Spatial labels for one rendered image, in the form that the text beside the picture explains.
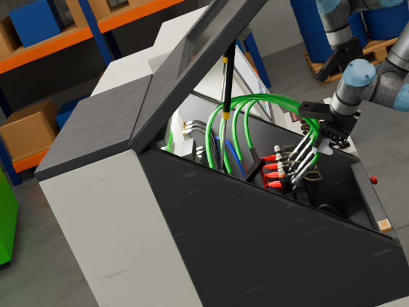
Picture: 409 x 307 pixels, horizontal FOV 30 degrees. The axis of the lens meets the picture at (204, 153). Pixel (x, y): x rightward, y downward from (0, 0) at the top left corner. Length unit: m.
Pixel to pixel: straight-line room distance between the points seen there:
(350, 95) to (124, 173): 0.63
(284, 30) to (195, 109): 6.26
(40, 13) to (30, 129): 1.16
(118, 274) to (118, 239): 0.11
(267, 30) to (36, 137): 2.89
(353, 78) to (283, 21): 6.89
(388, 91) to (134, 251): 0.81
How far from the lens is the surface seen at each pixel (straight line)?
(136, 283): 2.19
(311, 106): 2.16
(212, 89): 2.68
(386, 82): 2.03
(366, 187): 2.56
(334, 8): 2.38
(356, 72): 1.98
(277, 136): 2.70
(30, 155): 7.87
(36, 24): 7.73
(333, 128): 2.13
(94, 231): 2.13
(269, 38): 8.87
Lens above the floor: 2.02
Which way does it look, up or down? 18 degrees down
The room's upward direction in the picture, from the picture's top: 22 degrees counter-clockwise
